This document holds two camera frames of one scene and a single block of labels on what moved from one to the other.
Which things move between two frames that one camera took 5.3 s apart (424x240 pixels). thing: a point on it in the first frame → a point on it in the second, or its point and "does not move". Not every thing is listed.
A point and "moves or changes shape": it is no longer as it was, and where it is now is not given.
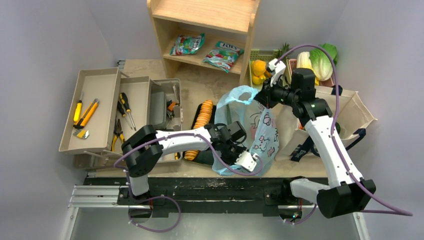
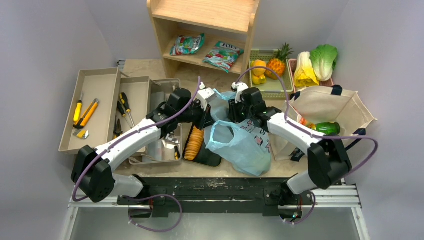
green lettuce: (322, 62) does not move
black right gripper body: (265, 95) → (235, 112)
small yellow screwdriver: (78, 109) does not move
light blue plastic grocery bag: (239, 103) moves or changes shape
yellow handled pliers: (118, 132) does not move
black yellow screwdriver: (124, 99) does not move
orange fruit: (259, 67) does not move
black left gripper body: (230, 153) → (196, 114)
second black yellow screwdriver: (123, 112) does not move
